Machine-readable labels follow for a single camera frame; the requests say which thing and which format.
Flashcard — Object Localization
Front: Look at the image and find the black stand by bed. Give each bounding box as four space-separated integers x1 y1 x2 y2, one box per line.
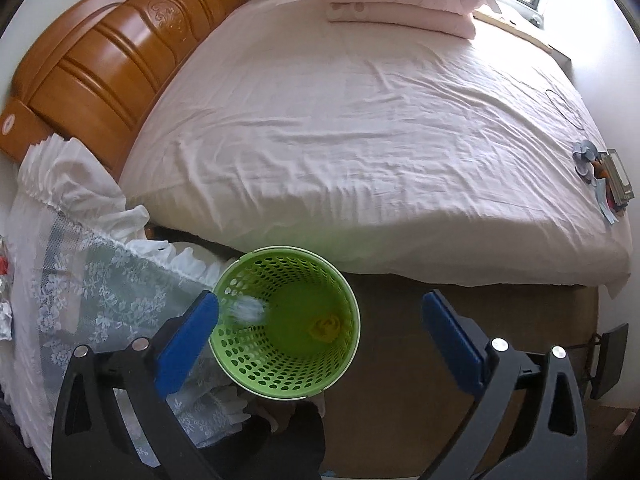
575 323 629 400

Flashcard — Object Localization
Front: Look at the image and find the white lace table cover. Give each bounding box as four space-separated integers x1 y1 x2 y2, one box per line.
1 136 226 469

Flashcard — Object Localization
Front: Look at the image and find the green plastic mesh wastebasket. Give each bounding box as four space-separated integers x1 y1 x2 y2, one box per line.
209 246 361 401

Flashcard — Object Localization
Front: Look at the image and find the yellow wrapper in basket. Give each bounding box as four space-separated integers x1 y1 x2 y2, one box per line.
308 313 342 344

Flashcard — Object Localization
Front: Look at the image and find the items pile on bed edge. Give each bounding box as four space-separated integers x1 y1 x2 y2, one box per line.
572 140 634 226

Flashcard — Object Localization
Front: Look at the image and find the pink bed sheet mattress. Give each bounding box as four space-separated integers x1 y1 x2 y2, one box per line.
119 0 632 287

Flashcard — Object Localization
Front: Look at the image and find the orange wooden headboard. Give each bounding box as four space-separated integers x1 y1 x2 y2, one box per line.
1 0 246 177

